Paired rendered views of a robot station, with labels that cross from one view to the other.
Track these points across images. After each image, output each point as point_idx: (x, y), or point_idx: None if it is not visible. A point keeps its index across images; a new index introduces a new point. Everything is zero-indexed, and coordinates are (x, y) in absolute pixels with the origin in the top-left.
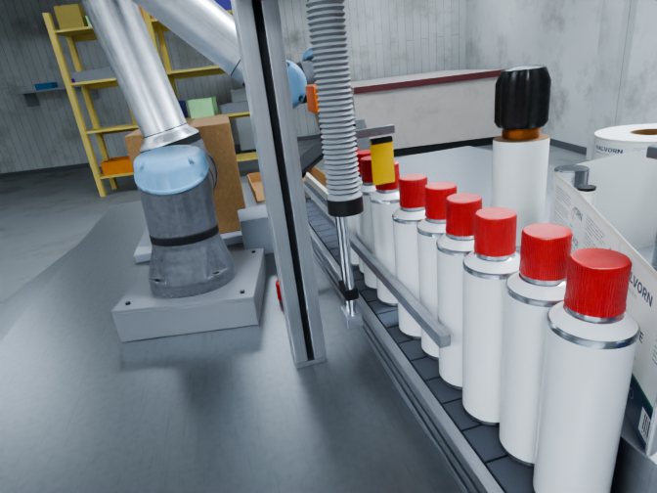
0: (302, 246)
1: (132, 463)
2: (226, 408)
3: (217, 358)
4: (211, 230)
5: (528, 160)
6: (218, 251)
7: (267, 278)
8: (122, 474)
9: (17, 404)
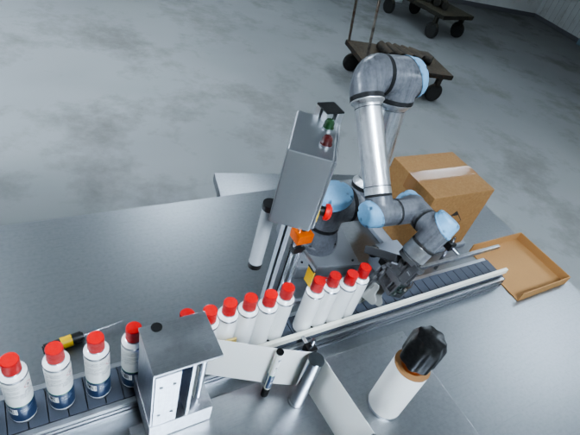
0: (276, 266)
1: (209, 255)
2: (235, 276)
3: (266, 267)
4: (321, 231)
5: (390, 371)
6: (318, 241)
7: (342, 275)
8: (204, 254)
9: (236, 212)
